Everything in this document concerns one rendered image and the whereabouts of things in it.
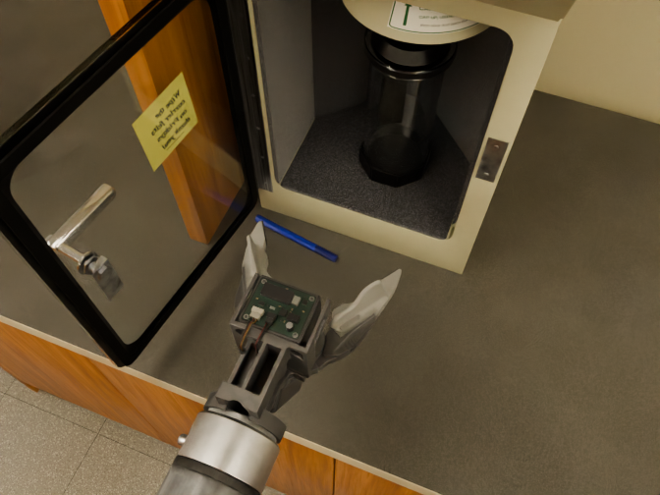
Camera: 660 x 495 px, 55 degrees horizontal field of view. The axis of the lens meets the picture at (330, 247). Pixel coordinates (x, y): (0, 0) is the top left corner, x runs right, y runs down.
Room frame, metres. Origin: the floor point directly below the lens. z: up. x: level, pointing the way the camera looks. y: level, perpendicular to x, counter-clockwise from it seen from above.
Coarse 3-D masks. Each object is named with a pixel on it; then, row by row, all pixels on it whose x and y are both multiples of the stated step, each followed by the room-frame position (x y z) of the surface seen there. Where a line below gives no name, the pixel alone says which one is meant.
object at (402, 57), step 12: (372, 36) 0.57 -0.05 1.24; (384, 36) 0.56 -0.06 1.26; (384, 48) 0.55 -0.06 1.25; (396, 48) 0.54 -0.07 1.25; (408, 48) 0.54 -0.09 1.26; (420, 48) 0.54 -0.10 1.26; (432, 48) 0.54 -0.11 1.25; (444, 48) 0.55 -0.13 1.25; (396, 60) 0.53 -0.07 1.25; (408, 60) 0.53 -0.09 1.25; (420, 60) 0.53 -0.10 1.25; (432, 60) 0.53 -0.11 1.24
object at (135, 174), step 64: (128, 64) 0.40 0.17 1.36; (192, 64) 0.47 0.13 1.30; (64, 128) 0.34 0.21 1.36; (128, 128) 0.38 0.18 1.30; (192, 128) 0.45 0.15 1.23; (64, 192) 0.31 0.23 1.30; (128, 192) 0.36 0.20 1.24; (192, 192) 0.42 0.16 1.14; (64, 256) 0.28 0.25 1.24; (128, 256) 0.33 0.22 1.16; (192, 256) 0.40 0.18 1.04; (128, 320) 0.30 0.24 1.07
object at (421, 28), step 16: (352, 0) 0.53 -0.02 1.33; (368, 0) 0.52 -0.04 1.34; (384, 0) 0.51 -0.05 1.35; (368, 16) 0.51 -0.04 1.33; (384, 16) 0.50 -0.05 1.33; (400, 16) 0.49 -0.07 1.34; (416, 16) 0.49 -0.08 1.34; (432, 16) 0.49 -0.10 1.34; (448, 16) 0.49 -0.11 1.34; (384, 32) 0.49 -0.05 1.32; (400, 32) 0.49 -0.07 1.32; (416, 32) 0.48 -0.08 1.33; (432, 32) 0.48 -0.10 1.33; (448, 32) 0.48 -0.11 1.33; (464, 32) 0.49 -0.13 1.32
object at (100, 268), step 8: (96, 256) 0.31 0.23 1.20; (88, 264) 0.29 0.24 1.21; (96, 264) 0.29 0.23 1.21; (104, 264) 0.29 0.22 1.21; (88, 272) 0.29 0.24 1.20; (96, 272) 0.28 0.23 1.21; (104, 272) 0.29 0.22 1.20; (112, 272) 0.30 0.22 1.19; (96, 280) 0.28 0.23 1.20; (104, 280) 0.28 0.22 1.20; (112, 280) 0.29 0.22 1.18; (120, 280) 0.30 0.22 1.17; (104, 288) 0.28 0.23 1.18; (112, 288) 0.29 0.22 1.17; (120, 288) 0.29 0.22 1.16; (112, 296) 0.28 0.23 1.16
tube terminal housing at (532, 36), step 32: (416, 0) 0.47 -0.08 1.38; (448, 0) 0.46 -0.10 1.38; (512, 32) 0.44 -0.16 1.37; (544, 32) 0.43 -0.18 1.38; (256, 64) 0.53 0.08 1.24; (512, 64) 0.43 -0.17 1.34; (512, 96) 0.43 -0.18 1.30; (512, 128) 0.42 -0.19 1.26; (288, 192) 0.52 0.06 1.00; (480, 192) 0.43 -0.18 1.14; (320, 224) 0.50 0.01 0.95; (352, 224) 0.49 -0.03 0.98; (384, 224) 0.47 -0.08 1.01; (480, 224) 0.42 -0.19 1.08; (416, 256) 0.45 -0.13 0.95; (448, 256) 0.43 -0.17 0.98
